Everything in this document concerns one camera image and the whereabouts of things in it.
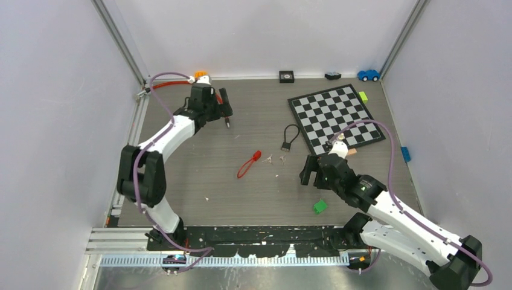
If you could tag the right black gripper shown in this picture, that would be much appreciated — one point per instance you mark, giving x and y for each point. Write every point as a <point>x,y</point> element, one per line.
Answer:
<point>312,164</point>

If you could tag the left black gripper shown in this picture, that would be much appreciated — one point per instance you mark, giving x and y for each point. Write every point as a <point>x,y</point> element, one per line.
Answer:
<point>226,109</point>

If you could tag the black cable padlock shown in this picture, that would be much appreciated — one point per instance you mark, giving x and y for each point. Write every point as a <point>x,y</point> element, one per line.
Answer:
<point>286,145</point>

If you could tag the red cable padlock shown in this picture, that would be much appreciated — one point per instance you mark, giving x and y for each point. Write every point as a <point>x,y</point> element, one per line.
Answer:
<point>248,164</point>

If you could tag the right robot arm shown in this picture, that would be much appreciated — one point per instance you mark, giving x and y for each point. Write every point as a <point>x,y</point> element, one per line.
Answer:
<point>385,222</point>

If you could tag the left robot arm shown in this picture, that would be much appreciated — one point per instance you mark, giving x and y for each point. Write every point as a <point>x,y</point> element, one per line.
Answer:
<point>141,176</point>

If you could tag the green toy brick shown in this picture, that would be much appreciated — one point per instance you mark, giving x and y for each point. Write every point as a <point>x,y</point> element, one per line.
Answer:
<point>320,206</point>

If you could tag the orange toy block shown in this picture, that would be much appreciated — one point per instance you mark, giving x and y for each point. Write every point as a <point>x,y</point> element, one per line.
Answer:
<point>200,74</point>

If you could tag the black white chessboard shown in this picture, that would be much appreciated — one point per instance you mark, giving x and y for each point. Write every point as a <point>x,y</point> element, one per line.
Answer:
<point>321,115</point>

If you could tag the small black box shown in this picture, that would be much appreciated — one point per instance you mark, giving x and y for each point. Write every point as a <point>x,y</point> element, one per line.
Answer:
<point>286,76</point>

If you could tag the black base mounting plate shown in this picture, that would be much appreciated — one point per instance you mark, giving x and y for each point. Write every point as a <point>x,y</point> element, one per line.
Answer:
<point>271,241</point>

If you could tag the lime green block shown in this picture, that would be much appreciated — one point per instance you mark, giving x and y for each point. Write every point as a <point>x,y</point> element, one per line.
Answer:
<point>363,96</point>

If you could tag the small black toy car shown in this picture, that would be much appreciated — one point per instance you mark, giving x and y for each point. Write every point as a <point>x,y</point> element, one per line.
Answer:
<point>332,75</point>

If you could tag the blue toy brick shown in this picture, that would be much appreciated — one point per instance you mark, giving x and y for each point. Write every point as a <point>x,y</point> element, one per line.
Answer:
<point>405,154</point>

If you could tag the blue toy car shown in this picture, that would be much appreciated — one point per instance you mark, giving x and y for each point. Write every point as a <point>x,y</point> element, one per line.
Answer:
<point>367,75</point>

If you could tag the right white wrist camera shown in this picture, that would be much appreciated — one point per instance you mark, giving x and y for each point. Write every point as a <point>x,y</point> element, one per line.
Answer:
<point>339,148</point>

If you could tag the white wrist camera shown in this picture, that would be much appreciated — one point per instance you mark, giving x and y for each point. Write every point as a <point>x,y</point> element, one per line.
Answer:
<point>205,80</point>
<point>339,148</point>

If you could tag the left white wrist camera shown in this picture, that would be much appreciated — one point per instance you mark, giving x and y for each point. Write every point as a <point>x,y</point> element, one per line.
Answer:
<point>205,80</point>

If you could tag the aluminium front rail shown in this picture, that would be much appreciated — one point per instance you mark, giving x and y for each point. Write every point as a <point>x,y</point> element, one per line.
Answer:
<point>119,247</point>

